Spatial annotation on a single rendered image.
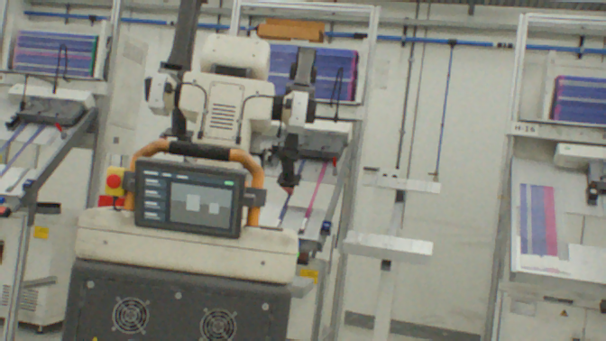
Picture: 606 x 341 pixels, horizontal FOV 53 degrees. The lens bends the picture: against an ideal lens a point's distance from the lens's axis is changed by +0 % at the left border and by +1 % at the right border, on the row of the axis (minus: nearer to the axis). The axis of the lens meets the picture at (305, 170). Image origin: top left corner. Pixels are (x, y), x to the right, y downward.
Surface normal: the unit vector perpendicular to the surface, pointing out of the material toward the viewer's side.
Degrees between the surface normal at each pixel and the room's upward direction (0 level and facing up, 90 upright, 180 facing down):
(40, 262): 90
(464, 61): 90
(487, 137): 90
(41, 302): 90
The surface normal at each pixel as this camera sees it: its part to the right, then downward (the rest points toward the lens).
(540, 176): -0.07, -0.75
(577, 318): -0.22, -0.07
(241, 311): 0.01, -0.04
